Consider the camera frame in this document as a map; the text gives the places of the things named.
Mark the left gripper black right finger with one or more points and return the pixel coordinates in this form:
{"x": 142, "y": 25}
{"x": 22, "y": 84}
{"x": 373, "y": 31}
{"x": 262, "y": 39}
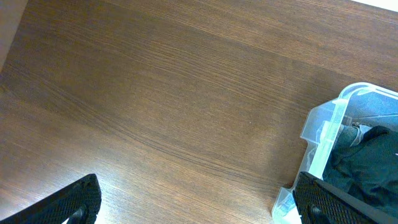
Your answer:
{"x": 320, "y": 202}

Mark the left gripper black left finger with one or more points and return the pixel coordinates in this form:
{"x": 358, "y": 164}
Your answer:
{"x": 78, "y": 202}

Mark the black garment with white logo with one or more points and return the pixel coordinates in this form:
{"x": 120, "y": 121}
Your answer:
{"x": 367, "y": 171}

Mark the light grey-blue jeans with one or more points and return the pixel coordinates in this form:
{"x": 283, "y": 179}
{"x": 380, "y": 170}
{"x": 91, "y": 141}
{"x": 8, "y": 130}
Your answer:
{"x": 350, "y": 135}

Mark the clear plastic storage bin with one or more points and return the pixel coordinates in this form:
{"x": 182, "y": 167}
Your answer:
{"x": 362, "y": 103}

